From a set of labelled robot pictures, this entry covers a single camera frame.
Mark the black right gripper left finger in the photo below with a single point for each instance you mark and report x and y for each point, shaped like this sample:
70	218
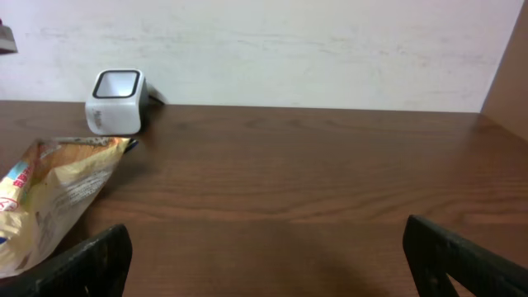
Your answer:
97	266

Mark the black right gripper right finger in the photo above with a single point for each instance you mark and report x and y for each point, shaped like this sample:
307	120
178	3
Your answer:
436	256

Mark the yellow snack bag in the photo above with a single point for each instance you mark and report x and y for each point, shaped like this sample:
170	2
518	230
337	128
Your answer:
47	191

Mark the teal wipes packet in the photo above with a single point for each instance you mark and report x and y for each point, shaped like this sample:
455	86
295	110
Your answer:
7	41

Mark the white barcode scanner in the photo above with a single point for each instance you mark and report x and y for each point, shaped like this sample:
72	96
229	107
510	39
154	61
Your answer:
117	103

